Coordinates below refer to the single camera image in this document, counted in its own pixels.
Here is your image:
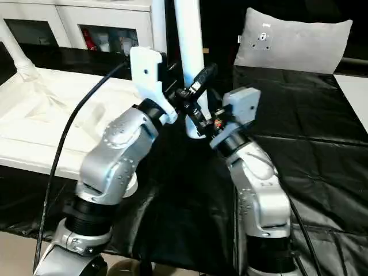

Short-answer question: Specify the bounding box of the grey cushion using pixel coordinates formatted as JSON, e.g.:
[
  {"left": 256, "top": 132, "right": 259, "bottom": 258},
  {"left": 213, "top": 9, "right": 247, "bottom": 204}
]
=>
[{"left": 232, "top": 6, "right": 354, "bottom": 76}]

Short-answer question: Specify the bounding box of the white flat board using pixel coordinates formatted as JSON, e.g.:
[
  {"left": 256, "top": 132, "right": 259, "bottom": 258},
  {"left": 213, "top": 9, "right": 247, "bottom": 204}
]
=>
[{"left": 333, "top": 73, "right": 368, "bottom": 134}]

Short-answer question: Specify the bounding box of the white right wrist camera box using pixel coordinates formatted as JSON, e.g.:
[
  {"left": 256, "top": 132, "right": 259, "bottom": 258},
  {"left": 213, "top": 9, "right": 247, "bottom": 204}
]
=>
[{"left": 209, "top": 87, "right": 263, "bottom": 149}]

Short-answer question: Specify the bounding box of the white cabinet with glass doors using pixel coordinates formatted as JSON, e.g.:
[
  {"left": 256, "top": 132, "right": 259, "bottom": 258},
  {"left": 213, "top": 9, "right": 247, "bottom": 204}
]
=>
[{"left": 0, "top": 0, "right": 154, "bottom": 53}]

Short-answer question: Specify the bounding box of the white plastic table top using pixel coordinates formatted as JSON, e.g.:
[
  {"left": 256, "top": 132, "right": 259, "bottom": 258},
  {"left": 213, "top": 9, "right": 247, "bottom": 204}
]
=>
[{"left": 0, "top": 66, "right": 157, "bottom": 195}]

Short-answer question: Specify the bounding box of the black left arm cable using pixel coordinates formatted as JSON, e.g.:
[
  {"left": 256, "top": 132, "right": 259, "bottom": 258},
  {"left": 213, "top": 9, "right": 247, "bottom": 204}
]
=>
[{"left": 33, "top": 60, "right": 132, "bottom": 272}]

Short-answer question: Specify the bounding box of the black work mat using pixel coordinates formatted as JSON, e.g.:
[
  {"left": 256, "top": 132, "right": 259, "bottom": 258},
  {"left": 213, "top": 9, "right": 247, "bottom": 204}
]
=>
[{"left": 0, "top": 45, "right": 368, "bottom": 276}]

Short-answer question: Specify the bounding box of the white plastic table leg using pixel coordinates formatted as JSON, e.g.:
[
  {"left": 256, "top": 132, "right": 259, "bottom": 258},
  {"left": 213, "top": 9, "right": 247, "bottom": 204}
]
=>
[
  {"left": 172, "top": 0, "right": 210, "bottom": 140},
  {"left": 0, "top": 36, "right": 39, "bottom": 82},
  {"left": 150, "top": 0, "right": 169, "bottom": 58}
]

